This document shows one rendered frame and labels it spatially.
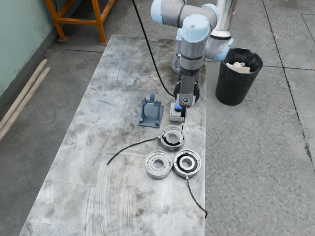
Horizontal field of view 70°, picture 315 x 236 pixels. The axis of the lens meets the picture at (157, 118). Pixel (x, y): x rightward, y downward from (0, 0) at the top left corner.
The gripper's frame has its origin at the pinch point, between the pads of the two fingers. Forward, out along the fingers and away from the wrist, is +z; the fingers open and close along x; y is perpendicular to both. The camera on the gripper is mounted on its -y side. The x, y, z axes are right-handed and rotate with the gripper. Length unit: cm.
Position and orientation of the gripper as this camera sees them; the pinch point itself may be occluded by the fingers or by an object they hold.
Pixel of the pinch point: (184, 107)
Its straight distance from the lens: 90.7
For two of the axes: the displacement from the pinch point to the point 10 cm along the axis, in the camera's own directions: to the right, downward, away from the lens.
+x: -9.8, -1.4, 1.2
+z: 0.1, 6.1, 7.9
